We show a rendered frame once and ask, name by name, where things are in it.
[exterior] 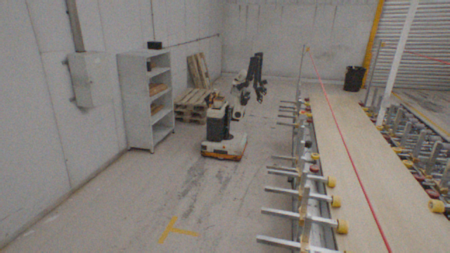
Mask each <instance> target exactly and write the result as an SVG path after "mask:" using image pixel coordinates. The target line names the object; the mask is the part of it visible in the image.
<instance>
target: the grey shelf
mask: <svg viewBox="0 0 450 253"><path fill-rule="evenodd" d="M136 51H138V52H136ZM143 52H147V53H143ZM116 54H117V53H116ZM149 57H150V62H151V63H152V62H154V63H155V67H153V68H151V72H148V69H146V68H147V63H146V58H149ZM117 66H118V72H119V78H120V90H121V96H122V107H123V113H124V124H125V131H126V137H127V148H128V149H127V150H128V151H130V150H131V149H130V148H129V146H130V147H135V148H145V149H150V151H151V154H154V146H155V145H156V144H157V143H158V142H159V141H160V140H161V139H162V138H163V137H164V136H166V135H167V134H168V133H169V132H170V131H171V130H173V132H172V133H173V134H175V131H174V101H173V86H172V55H171V50H168V49H160V50H155V49H148V48H141V49H138V50H135V51H129V52H125V53H119V54H117ZM169 70H170V73H169ZM149 83H153V84H154V83H157V84H161V83H164V84H166V85H168V88H167V89H165V90H164V91H161V92H159V93H158V94H157V95H155V96H153V97H150V96H149V86H148V84H149ZM170 83H171V87H170ZM145 87H146V89H145ZM171 98H172V101H171ZM152 103H155V104H157V106H159V105H160V104H163V105H164V107H163V108H162V109H161V110H160V111H159V112H157V113H156V114H155V115H153V116H152V117H151V112H150V104H152ZM147 111H148V114H147Z"/></svg>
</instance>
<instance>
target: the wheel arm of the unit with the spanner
mask: <svg viewBox="0 0 450 253"><path fill-rule="evenodd" d="M266 168H267V169H272V170H277V171H286V172H292V173H296V169H295V168H290V167H281V168H274V167H273V166H272V165H270V164H267V165H266ZM307 175H311V176H315V175H316V173H313V172H310V171H309V170H307Z"/></svg>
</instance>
